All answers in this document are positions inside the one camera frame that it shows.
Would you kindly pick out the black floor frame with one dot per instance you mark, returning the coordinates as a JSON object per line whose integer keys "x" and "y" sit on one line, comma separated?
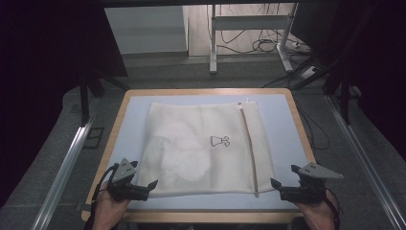
{"x": 94, "y": 138}

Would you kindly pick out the white power strip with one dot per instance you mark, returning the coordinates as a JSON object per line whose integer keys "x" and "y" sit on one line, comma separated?
{"x": 309, "y": 72}

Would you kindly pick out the black metal stand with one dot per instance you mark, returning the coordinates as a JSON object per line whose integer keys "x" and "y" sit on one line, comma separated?
{"x": 344, "y": 99}
{"x": 84, "y": 102}

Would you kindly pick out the person's left hand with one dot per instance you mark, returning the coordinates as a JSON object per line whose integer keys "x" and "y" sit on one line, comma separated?
{"x": 107, "y": 212}

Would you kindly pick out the black curtain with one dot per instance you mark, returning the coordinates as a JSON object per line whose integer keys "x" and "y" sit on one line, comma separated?
{"x": 379, "y": 64}
{"x": 41, "y": 64}

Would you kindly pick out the white garment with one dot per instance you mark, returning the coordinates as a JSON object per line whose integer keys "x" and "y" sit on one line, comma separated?
{"x": 185, "y": 153}

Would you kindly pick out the white mesh laundry bag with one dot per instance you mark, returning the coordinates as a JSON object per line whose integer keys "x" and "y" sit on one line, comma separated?
{"x": 198, "y": 121}

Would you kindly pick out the white metal desk frame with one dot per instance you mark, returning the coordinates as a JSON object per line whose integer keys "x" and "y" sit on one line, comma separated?
{"x": 249, "y": 22}

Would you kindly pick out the white cabinet panel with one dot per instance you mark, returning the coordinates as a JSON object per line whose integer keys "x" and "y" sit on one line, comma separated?
{"x": 146, "y": 28}

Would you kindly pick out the person's right hand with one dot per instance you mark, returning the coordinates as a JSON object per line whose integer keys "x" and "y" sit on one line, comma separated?
{"x": 319, "y": 215}

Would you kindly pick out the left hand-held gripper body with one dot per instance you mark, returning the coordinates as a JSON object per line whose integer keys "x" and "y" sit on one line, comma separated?
{"x": 125, "y": 174}

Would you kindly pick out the wooden table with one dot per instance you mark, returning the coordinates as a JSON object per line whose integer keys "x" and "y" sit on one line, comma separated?
{"x": 207, "y": 91}

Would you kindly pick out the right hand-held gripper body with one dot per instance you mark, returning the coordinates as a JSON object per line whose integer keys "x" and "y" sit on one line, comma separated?
{"x": 314, "y": 174}

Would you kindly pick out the aluminium rail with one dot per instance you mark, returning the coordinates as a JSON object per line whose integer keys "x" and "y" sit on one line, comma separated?
{"x": 68, "y": 163}
{"x": 364, "y": 153}

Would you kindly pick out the light blue mat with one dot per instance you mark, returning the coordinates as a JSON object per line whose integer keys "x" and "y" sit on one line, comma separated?
{"x": 134, "y": 127}

